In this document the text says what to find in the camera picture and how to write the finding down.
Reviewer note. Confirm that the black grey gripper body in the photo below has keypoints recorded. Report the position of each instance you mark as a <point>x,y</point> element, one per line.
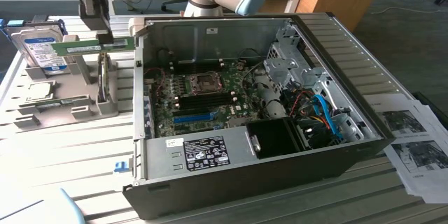
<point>92,1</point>

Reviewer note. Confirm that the green RAM stick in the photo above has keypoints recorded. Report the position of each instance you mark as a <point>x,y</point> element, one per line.
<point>59,104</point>
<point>80,48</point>

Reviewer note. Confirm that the black RAM slot bank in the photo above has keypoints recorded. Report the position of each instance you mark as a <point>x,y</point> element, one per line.
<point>196,66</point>
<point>207,101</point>

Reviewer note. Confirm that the hard disk blue label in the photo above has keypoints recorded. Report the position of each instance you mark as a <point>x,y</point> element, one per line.
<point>41,51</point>

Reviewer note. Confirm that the office chair base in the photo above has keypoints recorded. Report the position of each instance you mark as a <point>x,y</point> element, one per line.
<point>173,5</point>

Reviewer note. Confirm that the silver CPU chip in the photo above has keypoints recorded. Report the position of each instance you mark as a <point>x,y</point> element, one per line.
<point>41,92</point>

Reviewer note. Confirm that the grey plastic parts rack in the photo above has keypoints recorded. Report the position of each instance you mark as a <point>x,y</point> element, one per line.
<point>63,113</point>

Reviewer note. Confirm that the metal CPU socket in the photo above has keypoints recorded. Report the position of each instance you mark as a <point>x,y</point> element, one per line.
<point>204,83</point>

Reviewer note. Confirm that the green Dell motherboard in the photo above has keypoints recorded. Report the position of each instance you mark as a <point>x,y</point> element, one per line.
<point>209,100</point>

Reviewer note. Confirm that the blue expansion slot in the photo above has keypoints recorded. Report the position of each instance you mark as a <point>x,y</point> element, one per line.
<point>192,118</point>

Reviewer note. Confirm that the blue plastic clip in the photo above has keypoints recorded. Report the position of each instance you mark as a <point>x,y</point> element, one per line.
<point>120,167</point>

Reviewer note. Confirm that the grey power supply unit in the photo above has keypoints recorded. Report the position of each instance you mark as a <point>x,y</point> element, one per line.
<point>196,153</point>

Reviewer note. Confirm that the silver metal disk bay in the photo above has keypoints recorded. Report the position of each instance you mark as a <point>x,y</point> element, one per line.
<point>297,72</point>

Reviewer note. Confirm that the black fan shroud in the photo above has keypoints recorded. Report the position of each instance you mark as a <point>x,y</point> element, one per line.
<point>272,137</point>

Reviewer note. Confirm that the light blue chair back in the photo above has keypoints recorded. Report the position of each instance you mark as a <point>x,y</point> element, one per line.
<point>71,208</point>

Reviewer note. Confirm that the black open PC case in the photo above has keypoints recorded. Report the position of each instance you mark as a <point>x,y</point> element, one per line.
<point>244,187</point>

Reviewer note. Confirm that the printed paper sheets stack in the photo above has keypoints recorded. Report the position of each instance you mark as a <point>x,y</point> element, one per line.
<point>416,140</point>

